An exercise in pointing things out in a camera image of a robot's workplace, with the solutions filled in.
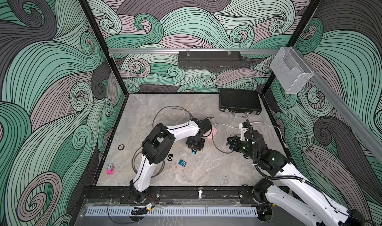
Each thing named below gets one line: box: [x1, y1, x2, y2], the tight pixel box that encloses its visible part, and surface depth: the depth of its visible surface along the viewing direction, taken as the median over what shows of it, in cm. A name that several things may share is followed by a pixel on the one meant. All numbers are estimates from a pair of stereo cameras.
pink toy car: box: [106, 163, 115, 176], surface depth 81 cm
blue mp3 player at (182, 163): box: [178, 159, 188, 168], surface depth 85 cm
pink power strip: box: [205, 127, 218, 139], surface depth 85 cm
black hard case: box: [219, 88, 263, 118], surface depth 109 cm
